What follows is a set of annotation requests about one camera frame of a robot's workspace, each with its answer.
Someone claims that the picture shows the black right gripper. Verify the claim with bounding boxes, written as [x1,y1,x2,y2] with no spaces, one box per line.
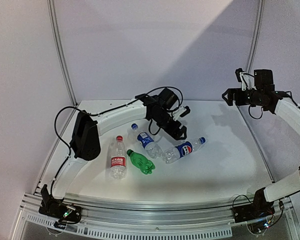
[221,88,263,106]

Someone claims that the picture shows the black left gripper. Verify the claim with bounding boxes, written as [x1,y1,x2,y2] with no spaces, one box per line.
[152,111,188,141]

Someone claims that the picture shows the clear Pepsi bottle blue label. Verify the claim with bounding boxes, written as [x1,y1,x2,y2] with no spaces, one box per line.
[162,137,207,164]

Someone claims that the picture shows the clear bottle small blue label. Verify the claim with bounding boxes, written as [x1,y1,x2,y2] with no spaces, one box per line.
[128,123,163,159]

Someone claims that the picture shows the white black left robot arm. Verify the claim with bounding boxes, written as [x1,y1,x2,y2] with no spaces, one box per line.
[40,88,191,217]

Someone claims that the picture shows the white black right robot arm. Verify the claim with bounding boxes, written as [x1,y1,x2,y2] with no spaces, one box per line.
[221,68,300,222]

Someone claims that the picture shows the green plastic bottle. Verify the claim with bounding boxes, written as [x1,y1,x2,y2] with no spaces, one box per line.
[126,149,156,175]

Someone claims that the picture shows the clear bottle red label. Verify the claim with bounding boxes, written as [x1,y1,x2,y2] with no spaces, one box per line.
[110,135,127,180]

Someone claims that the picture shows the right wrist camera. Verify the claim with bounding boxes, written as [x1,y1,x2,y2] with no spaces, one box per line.
[235,68,255,91]

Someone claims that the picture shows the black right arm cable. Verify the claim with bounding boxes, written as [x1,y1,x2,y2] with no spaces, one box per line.
[247,104,266,120]

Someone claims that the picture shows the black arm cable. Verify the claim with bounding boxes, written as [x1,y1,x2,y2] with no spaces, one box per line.
[247,104,266,120]
[54,86,185,176]

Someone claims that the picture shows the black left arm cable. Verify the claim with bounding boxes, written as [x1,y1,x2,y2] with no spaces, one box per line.
[54,86,185,176]

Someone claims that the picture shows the right aluminium corner post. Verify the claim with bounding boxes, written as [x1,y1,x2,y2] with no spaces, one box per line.
[245,0,265,73]

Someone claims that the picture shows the aluminium corner post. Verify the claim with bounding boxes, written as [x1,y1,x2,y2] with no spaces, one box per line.
[46,0,78,106]
[245,0,265,73]

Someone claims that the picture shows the aluminium front rail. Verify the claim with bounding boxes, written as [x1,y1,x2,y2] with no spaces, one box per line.
[11,193,300,240]

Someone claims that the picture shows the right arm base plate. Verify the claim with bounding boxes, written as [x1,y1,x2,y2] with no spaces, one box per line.
[231,202,275,223]

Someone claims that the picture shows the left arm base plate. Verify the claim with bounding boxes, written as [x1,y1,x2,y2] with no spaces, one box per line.
[38,198,82,225]

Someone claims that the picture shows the left aluminium corner post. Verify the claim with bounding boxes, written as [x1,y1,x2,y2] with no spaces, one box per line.
[46,0,78,106]

